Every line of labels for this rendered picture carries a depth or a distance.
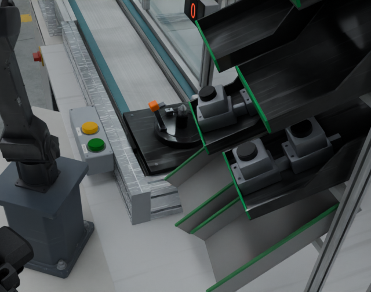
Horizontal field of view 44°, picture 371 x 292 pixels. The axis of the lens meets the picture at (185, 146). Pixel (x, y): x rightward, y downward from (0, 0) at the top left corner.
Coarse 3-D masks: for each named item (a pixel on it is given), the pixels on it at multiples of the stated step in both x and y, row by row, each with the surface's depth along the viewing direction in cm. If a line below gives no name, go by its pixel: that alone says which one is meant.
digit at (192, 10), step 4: (192, 0) 117; (192, 4) 117; (196, 4) 115; (192, 8) 118; (196, 8) 116; (192, 12) 118; (196, 12) 116; (192, 16) 119; (196, 16) 117; (192, 20) 119
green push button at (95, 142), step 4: (92, 140) 111; (96, 140) 112; (100, 140) 112; (88, 144) 110; (92, 144) 110; (96, 144) 110; (100, 144) 110; (92, 148) 110; (96, 148) 110; (100, 148) 110
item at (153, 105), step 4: (148, 104) 108; (152, 104) 107; (156, 104) 107; (160, 104) 109; (164, 104) 109; (152, 108) 108; (156, 108) 108; (160, 108) 109; (156, 112) 109; (156, 116) 110; (160, 116) 110; (160, 120) 111; (160, 124) 112; (164, 124) 112
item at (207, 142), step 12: (228, 84) 84; (240, 84) 84; (240, 96) 84; (192, 108) 84; (240, 120) 80; (252, 120) 79; (216, 132) 80; (228, 132) 79; (240, 132) 75; (252, 132) 76; (204, 144) 76; (216, 144) 76; (228, 144) 76
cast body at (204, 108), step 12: (204, 96) 76; (216, 96) 77; (228, 96) 80; (204, 108) 77; (216, 108) 77; (228, 108) 78; (240, 108) 79; (204, 120) 79; (216, 120) 79; (228, 120) 79; (204, 132) 81
